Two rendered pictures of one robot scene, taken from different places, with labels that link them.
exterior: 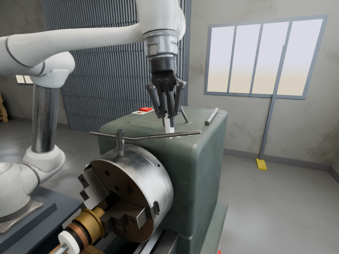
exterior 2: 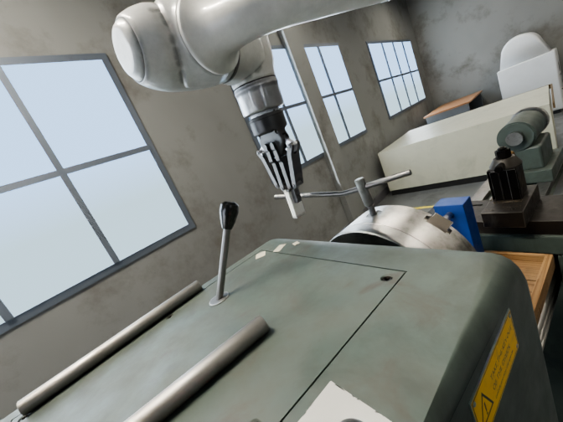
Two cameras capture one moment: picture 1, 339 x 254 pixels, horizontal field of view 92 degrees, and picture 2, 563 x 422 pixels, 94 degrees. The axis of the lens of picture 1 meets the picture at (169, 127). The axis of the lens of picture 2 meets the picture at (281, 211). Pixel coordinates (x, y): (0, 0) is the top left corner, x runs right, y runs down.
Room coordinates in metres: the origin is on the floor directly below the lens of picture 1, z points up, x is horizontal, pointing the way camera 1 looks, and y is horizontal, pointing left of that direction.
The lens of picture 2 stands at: (1.01, 0.25, 1.45)
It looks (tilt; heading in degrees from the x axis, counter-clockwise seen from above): 12 degrees down; 209
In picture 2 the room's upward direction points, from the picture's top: 24 degrees counter-clockwise
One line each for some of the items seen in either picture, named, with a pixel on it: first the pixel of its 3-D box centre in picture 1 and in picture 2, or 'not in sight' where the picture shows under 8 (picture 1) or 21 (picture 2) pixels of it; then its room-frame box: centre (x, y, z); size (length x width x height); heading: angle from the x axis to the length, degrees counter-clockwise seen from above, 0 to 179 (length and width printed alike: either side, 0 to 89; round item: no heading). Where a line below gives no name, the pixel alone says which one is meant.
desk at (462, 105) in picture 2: not in sight; (458, 121); (-6.26, 1.35, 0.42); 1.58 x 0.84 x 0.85; 160
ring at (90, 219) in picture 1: (87, 227); not in sight; (0.33, 0.23, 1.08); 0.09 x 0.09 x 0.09; 62
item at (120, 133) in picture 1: (120, 147); (369, 203); (0.45, 0.15, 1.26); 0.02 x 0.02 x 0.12
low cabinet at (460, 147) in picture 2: not in sight; (465, 143); (-3.95, 1.02, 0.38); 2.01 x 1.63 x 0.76; 70
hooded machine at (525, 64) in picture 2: not in sight; (529, 76); (-6.23, 2.63, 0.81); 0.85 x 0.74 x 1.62; 70
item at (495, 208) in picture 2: not in sight; (510, 205); (0.02, 0.48, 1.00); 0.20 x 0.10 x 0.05; 152
